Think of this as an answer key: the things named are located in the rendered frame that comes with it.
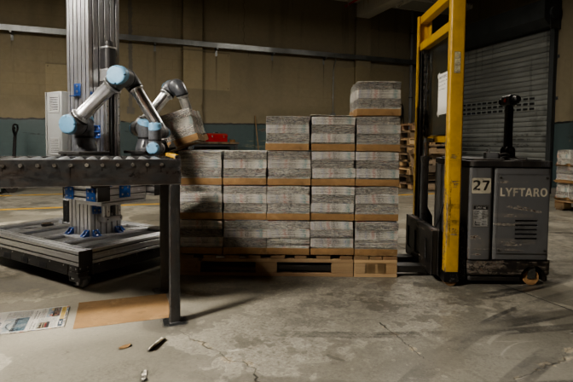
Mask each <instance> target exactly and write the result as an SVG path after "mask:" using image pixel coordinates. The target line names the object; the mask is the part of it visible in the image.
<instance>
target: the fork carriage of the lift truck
mask: <svg viewBox="0 0 573 382"><path fill-rule="evenodd" d="M406 253H407V254H411V255H412V256H414V261H415V262H416V263H421V264H423V265H424V270H425V271H426V272H427V273H428V274H429V275H438V254H439V229H438V228H436V227H434V226H432V225H431V224H429V223H427V222H426V221H424V220H422V219H420V218H419V217H416V216H415V215H414V214H412V215H410V214H407V220H406Z"/></svg>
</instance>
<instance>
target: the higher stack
mask: <svg viewBox="0 0 573 382"><path fill-rule="evenodd" d="M401 83H402V82H396V81H358V82H356V84H353V85H354V86H353V87H352V88H351V89H350V91H351V92H350V112H352V111H354V110H356V109H357V108H376V109H401V107H402V99H401V96H400V94H401V87H402V86H401ZM395 117H397V115H356V116H355V117H354V118H356V120H355V121H354V122H355V126H354V127H356V128H355V131H353V132H355V136H354V138H355V140H354V143H355V144H397V145H400V139H401V138H400V134H401V130H400V129H401V126H400V118H395ZM351 152H355V160H354V168H355V169H356V175H355V179H380V180H399V164H400V163H399V161H398V160H399V155H398V154H399V153H395V152H398V151H351ZM354 187H355V193H354V194H355V201H354V203H355V204H354V207H353V208H354V211H353V212H354V214H397V213H398V209H399V208H398V202H399V199H398V198H399V197H398V188H397V187H396V186H356V185H355V186H354ZM352 222H353V225H352V226H353V229H354V230H353V233H354V234H353V235H354V236H353V239H354V240H353V241H354V242H353V247H354V249H396V250H397V238H398V229H399V224H398V222H397V221H355V220H354V221H352ZM351 256H352V258H353V260H354V273H353V276H354V277H397V274H396V273H397V256H357V255H351Z"/></svg>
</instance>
